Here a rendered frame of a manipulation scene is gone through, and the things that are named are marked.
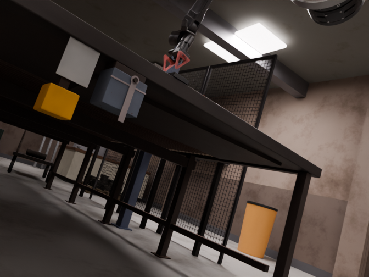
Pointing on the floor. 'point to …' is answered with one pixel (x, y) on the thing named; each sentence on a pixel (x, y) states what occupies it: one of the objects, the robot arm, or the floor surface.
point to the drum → (256, 228)
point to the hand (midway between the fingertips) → (170, 68)
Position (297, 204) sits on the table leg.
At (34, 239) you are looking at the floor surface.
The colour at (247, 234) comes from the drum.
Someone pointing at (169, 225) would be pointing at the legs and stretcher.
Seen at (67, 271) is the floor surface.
